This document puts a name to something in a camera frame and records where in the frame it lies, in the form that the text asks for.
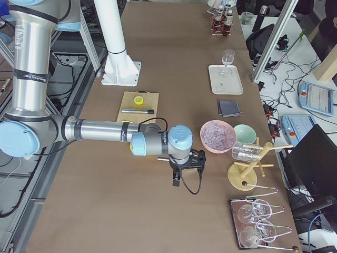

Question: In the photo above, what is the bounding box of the aluminium frame post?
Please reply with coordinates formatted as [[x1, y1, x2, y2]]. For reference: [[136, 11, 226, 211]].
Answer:
[[252, 0, 298, 84]]

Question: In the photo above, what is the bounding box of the black office chair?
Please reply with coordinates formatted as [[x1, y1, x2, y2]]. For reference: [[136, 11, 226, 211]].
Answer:
[[279, 124, 336, 222]]

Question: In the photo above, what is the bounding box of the copper wire bottle basket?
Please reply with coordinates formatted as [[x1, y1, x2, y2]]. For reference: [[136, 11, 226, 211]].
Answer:
[[211, 13, 232, 36]]

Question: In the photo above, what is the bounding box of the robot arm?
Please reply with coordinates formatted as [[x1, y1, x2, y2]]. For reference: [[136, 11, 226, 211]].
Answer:
[[1, 1, 206, 186]]

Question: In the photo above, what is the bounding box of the lemon half slice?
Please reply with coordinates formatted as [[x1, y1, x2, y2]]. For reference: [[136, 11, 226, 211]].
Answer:
[[134, 96, 144, 105]]

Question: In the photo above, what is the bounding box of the blue teach pendant far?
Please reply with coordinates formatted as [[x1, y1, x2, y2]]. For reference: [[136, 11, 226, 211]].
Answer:
[[299, 82, 334, 116]]

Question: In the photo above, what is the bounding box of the grey folded cloth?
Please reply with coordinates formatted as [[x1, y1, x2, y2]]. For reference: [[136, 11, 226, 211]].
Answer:
[[218, 100, 242, 118]]

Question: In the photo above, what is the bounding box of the tea bottle two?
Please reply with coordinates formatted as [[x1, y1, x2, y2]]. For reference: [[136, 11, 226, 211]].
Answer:
[[223, 7, 233, 33]]

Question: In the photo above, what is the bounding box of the tea bottle one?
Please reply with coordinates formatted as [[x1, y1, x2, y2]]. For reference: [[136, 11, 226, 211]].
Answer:
[[212, 0, 223, 32]]

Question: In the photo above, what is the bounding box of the bamboo cutting board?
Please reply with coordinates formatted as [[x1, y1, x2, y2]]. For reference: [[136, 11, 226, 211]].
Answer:
[[116, 91, 159, 123]]

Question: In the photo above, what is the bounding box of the pink bowl of ice cubes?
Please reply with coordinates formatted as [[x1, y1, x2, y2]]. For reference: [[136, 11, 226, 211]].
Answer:
[[200, 120, 236, 154]]

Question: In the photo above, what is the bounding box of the blue teach pendant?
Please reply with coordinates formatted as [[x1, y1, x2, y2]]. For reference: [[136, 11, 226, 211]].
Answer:
[[299, 82, 334, 116], [282, 114, 316, 147]]

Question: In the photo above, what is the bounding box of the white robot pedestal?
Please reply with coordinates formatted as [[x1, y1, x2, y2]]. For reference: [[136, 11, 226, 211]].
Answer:
[[94, 0, 141, 87]]

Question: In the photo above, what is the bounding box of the wooden glass drying tree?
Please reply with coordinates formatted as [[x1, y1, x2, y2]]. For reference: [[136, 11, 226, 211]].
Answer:
[[227, 138, 293, 191]]

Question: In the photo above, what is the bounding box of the clear wine glass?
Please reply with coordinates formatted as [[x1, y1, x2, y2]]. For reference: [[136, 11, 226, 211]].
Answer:
[[220, 49, 235, 77]]

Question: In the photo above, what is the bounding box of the steel muddler black tip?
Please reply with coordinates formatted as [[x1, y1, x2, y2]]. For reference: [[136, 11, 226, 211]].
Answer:
[[121, 109, 154, 114]]

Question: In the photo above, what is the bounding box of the green empty bowl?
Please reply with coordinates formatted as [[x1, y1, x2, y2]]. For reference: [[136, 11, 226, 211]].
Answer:
[[234, 124, 257, 144]]

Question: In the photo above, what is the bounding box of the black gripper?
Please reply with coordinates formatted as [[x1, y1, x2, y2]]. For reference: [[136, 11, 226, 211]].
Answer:
[[169, 149, 206, 186]]

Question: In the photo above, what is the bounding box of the blue teach pendant near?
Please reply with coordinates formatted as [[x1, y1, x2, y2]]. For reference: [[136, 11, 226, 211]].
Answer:
[[282, 114, 316, 147]]

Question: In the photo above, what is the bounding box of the black tray with glasses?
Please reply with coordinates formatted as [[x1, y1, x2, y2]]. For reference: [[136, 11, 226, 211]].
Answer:
[[229, 198, 299, 252]]

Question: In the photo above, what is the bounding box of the clear glass jar on tree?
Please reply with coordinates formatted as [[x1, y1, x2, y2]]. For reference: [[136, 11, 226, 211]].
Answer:
[[232, 142, 263, 162]]

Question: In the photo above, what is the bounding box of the cream rabbit tray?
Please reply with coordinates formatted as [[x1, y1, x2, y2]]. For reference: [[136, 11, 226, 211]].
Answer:
[[208, 65, 243, 95]]

